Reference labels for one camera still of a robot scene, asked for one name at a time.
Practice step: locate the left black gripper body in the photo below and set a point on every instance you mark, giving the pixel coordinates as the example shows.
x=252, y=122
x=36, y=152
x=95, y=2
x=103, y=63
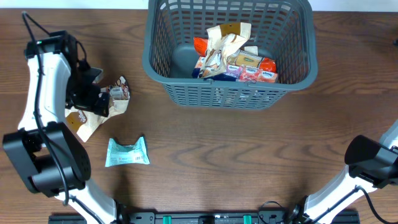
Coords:
x=84, y=94

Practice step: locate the beige snack bag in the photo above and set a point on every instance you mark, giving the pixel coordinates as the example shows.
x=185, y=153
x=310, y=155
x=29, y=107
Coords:
x=223, y=41
x=251, y=49
x=85, y=123

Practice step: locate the teal snack packet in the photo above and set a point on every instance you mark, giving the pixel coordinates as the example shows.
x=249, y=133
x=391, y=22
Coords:
x=127, y=154

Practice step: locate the blue Kleenex tissue pack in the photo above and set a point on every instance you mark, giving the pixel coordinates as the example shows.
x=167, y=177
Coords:
x=242, y=74

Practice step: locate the red spaghetti packet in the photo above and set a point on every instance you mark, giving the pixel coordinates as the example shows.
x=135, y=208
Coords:
x=240, y=58

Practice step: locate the grey plastic basket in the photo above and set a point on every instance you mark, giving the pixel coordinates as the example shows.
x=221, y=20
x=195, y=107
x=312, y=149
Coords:
x=282, y=31

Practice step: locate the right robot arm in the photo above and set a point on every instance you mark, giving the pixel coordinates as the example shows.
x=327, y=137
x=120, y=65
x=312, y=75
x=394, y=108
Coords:
x=369, y=165

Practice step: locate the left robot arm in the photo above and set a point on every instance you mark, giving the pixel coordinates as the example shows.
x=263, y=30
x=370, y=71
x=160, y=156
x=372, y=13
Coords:
x=45, y=153

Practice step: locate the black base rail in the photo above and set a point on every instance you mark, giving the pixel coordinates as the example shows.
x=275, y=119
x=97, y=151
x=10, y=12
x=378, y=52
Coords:
x=272, y=216

